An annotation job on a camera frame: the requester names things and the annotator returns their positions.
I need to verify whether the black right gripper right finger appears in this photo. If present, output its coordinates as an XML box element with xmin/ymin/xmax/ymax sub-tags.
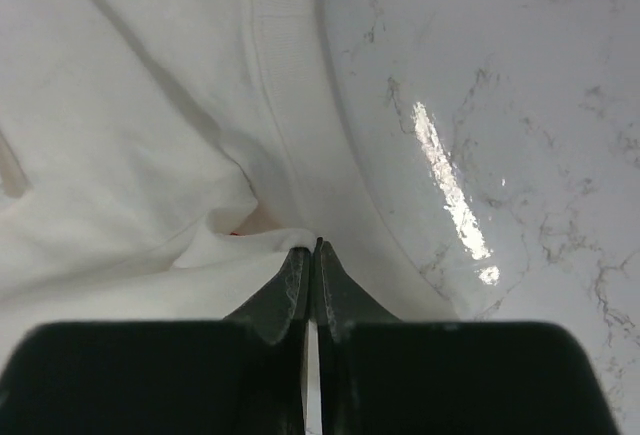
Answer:
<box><xmin>310</xmin><ymin>241</ymin><xmax>618</xmax><ymax>434</ymax></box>

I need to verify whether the white Coca-Cola t-shirt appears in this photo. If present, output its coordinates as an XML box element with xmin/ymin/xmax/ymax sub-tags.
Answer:
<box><xmin>1</xmin><ymin>0</ymin><xmax>455</xmax><ymax>334</ymax></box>

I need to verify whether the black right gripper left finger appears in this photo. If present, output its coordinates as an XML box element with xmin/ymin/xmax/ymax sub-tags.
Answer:
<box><xmin>1</xmin><ymin>249</ymin><xmax>308</xmax><ymax>434</ymax></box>

